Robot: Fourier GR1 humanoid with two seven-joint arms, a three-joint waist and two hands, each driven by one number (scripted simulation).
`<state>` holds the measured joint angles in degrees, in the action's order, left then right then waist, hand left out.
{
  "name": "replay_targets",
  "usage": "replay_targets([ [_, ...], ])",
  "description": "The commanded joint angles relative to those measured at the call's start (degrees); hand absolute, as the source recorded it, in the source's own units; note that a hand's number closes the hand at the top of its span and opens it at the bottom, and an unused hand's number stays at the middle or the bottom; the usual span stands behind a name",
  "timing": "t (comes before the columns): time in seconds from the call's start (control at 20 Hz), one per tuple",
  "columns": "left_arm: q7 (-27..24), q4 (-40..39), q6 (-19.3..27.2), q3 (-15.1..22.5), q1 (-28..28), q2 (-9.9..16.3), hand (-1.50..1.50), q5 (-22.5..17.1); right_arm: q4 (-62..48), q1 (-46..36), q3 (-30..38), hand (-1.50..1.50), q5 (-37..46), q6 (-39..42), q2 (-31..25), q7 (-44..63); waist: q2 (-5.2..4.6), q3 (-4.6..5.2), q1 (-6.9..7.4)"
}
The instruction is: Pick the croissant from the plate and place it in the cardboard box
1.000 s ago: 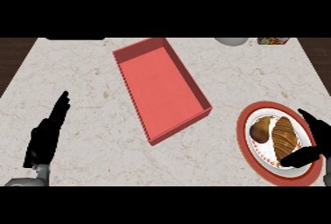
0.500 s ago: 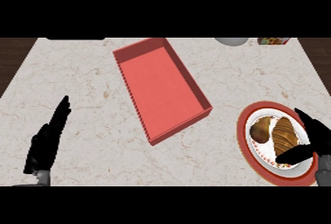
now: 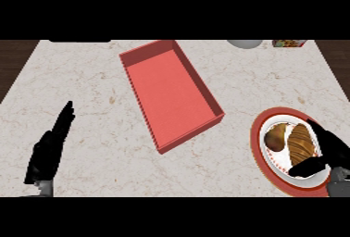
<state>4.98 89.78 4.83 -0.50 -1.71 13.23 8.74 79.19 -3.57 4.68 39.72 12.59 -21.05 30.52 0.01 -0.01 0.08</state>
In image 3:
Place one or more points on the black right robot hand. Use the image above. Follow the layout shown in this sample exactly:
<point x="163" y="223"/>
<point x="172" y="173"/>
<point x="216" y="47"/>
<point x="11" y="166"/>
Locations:
<point x="327" y="151"/>

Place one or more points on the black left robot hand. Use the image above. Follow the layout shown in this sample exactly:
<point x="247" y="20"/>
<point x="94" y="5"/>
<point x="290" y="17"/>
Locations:
<point x="48" y="148"/>

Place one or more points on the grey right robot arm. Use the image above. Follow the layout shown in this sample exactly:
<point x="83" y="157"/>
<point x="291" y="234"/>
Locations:
<point x="339" y="182"/>

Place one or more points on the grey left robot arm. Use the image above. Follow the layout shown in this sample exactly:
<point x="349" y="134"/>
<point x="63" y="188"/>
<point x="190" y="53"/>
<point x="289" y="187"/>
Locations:
<point x="42" y="189"/>

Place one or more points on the golden brown croissant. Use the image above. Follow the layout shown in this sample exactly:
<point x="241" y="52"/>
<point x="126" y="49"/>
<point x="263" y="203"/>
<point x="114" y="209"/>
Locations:
<point x="300" y="143"/>

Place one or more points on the white plate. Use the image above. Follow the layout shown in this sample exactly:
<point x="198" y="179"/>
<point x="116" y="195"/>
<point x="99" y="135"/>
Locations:
<point x="280" y="163"/>

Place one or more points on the red cardboard box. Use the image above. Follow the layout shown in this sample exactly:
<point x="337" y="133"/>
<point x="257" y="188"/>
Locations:
<point x="172" y="94"/>

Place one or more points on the colourful printed box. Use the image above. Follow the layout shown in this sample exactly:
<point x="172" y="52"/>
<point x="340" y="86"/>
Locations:
<point x="289" y="43"/>

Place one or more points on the dark brown pastry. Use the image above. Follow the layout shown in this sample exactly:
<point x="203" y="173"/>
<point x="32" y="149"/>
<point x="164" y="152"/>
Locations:
<point x="277" y="137"/>

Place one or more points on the red round placemat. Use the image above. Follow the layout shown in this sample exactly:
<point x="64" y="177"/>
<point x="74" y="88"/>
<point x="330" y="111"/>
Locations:
<point x="256" y="139"/>

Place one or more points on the grey round object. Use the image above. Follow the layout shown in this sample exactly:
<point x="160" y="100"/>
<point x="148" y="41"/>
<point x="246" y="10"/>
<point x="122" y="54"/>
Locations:
<point x="246" y="43"/>

